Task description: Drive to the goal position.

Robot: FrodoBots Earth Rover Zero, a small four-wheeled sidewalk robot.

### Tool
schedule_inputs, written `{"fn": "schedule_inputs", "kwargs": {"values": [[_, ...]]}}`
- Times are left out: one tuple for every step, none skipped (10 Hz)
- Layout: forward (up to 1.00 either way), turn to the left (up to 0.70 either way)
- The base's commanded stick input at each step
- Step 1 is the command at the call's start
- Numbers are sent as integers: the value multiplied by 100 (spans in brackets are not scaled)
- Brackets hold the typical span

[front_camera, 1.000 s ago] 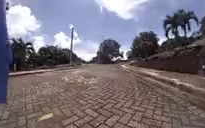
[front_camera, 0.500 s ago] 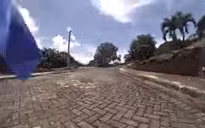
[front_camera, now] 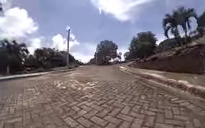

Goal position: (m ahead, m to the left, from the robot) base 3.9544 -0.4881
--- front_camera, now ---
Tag round dark tree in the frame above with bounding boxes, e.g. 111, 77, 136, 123
93, 39, 122, 65

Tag brown brick paved road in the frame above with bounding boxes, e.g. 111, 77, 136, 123
0, 63, 205, 128

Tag street lamp pole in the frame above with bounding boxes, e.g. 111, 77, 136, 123
65, 25, 72, 67

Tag broad dark tree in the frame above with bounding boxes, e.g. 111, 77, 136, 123
128, 31, 159, 60

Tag pale concrete pavement with kerb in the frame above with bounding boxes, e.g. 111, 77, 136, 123
118, 63, 205, 101

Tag reddish earth bank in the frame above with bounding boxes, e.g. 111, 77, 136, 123
128, 33, 205, 77

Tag pale concrete kerb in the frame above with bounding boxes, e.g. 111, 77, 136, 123
0, 64, 79, 82

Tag row of trees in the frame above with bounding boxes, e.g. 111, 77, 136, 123
0, 39, 81, 75

